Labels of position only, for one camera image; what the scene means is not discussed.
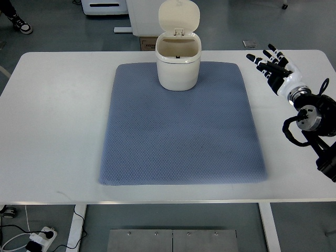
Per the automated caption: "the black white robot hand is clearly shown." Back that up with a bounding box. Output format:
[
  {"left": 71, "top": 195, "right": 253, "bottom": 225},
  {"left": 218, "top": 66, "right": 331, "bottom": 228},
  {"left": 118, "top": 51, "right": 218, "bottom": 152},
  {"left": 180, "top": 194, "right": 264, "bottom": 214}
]
[{"left": 246, "top": 44, "right": 311, "bottom": 104}]

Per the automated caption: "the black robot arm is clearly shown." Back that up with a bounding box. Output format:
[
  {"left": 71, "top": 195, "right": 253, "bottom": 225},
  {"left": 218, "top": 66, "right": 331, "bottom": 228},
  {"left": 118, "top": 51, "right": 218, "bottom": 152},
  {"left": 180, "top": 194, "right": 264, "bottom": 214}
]
[{"left": 282, "top": 78, "right": 335, "bottom": 182}]

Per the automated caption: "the cream trash bin with lid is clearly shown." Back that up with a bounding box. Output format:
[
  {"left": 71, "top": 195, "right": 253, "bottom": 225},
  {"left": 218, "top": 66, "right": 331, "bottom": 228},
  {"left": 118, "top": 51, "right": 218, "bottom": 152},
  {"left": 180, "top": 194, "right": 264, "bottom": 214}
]
[{"left": 155, "top": 1, "right": 202, "bottom": 91}]

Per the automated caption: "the grey floor socket plate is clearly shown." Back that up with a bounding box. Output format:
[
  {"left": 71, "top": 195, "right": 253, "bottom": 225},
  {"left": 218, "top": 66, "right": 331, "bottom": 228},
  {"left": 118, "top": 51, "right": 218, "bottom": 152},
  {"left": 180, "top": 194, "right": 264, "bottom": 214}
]
[{"left": 242, "top": 39, "right": 257, "bottom": 48}]

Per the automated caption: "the blue textured mat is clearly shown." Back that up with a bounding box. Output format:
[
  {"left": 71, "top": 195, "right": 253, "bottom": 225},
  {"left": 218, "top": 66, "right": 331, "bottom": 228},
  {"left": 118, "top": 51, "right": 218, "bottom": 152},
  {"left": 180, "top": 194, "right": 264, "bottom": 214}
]
[{"left": 99, "top": 61, "right": 267, "bottom": 186}]

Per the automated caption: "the right white table leg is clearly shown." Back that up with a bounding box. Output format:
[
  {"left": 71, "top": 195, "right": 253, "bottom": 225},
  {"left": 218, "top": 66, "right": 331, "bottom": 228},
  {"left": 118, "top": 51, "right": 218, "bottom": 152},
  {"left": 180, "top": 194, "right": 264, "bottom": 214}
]
[{"left": 258, "top": 203, "right": 281, "bottom": 252}]

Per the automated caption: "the white table leg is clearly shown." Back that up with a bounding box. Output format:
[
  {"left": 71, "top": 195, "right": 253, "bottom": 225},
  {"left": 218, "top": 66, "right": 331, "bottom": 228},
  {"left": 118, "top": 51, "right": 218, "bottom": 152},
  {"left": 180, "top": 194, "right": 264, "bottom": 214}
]
[
  {"left": 66, "top": 204, "right": 87, "bottom": 252},
  {"left": 258, "top": 203, "right": 281, "bottom": 252}
]

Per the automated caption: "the cardboard box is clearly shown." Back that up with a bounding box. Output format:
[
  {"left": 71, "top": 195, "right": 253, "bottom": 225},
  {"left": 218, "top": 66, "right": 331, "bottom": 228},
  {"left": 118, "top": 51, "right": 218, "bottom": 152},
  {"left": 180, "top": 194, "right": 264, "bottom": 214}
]
[{"left": 140, "top": 36, "right": 158, "bottom": 51}]

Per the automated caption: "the white cabinet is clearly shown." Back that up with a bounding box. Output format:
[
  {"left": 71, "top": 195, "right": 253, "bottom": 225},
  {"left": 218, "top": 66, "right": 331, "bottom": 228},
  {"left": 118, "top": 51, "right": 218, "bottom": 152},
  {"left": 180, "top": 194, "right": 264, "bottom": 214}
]
[{"left": 113, "top": 0, "right": 164, "bottom": 37}]

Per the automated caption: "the white appliance with slot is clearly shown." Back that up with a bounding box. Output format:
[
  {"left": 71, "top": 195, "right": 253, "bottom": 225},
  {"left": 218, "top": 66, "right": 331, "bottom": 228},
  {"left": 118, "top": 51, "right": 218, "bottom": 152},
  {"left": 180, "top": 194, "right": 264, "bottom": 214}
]
[{"left": 81, "top": 0, "right": 128, "bottom": 16}]

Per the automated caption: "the left white table leg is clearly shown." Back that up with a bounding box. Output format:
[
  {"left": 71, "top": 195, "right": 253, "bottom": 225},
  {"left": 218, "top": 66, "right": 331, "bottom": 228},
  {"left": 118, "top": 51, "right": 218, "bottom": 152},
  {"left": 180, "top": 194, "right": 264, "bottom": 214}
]
[{"left": 66, "top": 204, "right": 87, "bottom": 252}]

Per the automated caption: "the black white sneaker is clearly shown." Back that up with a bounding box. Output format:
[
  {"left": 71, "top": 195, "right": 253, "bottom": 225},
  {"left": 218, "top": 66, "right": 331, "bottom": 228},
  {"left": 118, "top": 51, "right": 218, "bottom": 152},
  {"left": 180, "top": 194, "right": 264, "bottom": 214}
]
[{"left": 12, "top": 16, "right": 33, "bottom": 35}]

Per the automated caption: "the white power strip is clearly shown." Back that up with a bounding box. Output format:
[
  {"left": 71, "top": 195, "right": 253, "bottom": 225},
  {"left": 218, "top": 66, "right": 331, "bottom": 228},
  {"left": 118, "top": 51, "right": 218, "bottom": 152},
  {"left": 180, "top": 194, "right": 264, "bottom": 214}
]
[{"left": 25, "top": 227, "right": 58, "bottom": 252}]

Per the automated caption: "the caster wheel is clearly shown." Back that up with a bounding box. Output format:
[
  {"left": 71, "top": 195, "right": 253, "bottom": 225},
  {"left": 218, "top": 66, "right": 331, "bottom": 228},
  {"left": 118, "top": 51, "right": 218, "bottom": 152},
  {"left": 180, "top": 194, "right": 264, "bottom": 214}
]
[{"left": 0, "top": 205, "right": 17, "bottom": 218}]

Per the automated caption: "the black power cable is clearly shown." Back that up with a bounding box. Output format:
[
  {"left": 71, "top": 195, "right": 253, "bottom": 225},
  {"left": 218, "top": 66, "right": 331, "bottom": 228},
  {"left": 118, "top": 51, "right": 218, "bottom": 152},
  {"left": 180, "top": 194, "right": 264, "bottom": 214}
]
[{"left": 0, "top": 205, "right": 87, "bottom": 252}]

